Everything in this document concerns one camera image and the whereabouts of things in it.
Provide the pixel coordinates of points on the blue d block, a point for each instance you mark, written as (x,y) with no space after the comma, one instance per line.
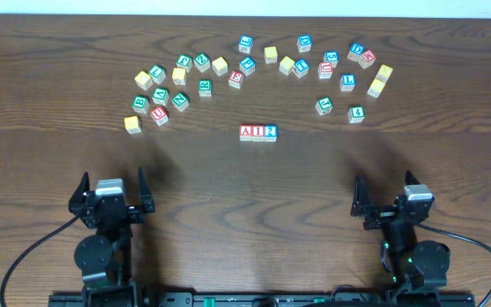
(355,52)
(304,43)

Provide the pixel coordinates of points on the red E block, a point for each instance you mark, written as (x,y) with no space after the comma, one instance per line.
(236,79)

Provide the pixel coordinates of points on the green J block left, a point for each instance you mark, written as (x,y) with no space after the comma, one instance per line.
(185,61)

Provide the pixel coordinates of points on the green 4 block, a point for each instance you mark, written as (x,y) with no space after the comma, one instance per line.
(356,114)

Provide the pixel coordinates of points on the yellow block below J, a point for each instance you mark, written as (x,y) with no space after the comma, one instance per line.
(179,76)

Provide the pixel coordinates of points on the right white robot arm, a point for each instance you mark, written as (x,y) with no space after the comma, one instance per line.
(419,268)

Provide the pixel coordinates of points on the green j block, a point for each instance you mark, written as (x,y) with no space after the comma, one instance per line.
(185,61)
(324,105)

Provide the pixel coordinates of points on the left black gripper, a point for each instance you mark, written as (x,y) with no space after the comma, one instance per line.
(135,216)

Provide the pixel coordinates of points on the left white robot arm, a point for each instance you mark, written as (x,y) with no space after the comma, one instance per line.
(104,258)

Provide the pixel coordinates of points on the blue D block top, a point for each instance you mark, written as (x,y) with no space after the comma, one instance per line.
(304,43)

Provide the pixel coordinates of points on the yellow block beside T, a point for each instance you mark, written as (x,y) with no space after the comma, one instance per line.
(286,65)

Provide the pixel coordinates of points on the yellow Q block left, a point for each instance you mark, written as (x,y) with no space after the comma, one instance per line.
(143,80)

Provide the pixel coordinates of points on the red U block left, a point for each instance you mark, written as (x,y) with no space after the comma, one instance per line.
(159,115)

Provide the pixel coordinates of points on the red M block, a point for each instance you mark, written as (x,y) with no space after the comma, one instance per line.
(366,59)

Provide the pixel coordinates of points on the green N block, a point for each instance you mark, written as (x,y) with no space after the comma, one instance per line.
(180,101)

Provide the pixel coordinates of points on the yellow k block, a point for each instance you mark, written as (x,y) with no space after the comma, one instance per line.
(384,73)
(133,125)

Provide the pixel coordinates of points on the green Z block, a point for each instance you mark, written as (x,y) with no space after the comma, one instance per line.
(202,62)

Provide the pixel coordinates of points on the blue 2 block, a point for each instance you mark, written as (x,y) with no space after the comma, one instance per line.
(270,133)

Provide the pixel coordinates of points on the yellow C block right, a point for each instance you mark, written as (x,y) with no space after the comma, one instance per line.
(376,88)

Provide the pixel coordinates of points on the yellow block near Z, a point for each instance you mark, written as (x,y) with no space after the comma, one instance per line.
(220,66)

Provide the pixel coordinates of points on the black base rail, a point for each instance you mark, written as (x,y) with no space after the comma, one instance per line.
(297,300)

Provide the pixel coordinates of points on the green J block right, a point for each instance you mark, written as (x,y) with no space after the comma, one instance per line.
(324,105)

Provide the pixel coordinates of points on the blue L block right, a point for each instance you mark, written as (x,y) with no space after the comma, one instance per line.
(347,82)

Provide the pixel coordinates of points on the blue 5 block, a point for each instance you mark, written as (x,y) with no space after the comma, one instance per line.
(332,57)

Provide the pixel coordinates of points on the blue D block right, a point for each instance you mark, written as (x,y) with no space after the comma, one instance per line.
(355,52)

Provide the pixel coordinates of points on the yellow K block right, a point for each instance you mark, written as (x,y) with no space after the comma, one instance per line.
(384,73)

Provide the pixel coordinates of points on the blue P block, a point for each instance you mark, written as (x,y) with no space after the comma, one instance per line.
(247,66)

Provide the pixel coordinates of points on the yellow K block left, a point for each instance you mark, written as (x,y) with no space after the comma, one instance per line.
(133,125)

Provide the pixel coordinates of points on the green B block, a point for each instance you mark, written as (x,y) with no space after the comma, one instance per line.
(140,104)

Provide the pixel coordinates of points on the green L block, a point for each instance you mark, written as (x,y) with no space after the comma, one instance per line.
(157,74)

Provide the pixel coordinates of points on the green V block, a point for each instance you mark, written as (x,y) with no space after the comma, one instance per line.
(160,96)

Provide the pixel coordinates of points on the red I block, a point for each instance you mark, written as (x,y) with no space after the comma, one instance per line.
(257,133)

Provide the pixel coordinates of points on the red u block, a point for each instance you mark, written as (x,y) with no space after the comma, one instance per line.
(159,115)
(325,70)

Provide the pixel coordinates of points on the red A block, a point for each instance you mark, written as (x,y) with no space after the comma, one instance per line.
(245,133)

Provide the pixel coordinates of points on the red U block right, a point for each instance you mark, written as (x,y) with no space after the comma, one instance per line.
(325,70)

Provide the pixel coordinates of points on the blue T block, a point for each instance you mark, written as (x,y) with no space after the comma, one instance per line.
(300,68)

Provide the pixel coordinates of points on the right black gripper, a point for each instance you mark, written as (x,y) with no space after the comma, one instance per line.
(363,205)

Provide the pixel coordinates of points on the green R block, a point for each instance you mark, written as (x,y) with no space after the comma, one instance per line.
(205,88)

